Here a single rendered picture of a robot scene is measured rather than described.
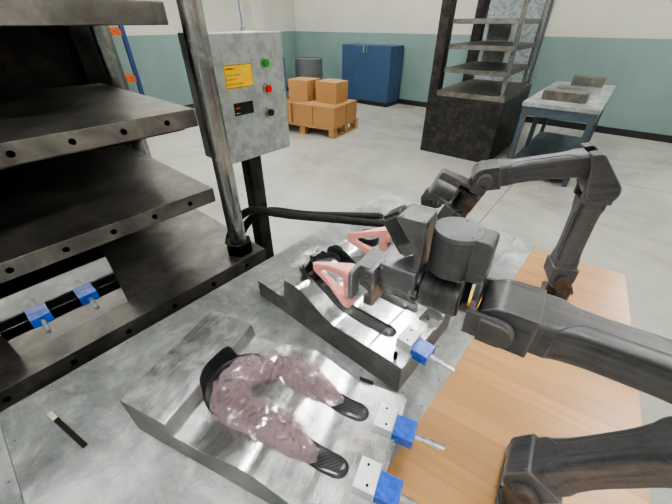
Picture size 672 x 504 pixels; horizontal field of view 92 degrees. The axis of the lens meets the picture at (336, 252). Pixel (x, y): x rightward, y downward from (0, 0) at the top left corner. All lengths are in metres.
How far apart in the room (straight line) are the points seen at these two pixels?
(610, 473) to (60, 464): 0.91
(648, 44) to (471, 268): 6.70
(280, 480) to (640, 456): 0.49
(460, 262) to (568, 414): 0.60
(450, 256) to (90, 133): 0.89
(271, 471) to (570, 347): 0.49
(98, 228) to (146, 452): 0.58
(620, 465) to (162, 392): 0.72
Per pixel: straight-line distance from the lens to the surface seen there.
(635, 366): 0.46
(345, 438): 0.71
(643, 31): 7.04
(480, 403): 0.87
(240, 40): 1.28
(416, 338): 0.78
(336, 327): 0.83
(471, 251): 0.40
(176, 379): 0.77
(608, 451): 0.59
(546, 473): 0.63
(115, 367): 1.01
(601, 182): 0.95
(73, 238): 1.09
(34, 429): 1.00
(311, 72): 7.57
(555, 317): 0.44
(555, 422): 0.92
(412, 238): 0.41
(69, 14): 1.05
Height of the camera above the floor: 1.50
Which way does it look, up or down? 35 degrees down
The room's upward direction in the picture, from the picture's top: straight up
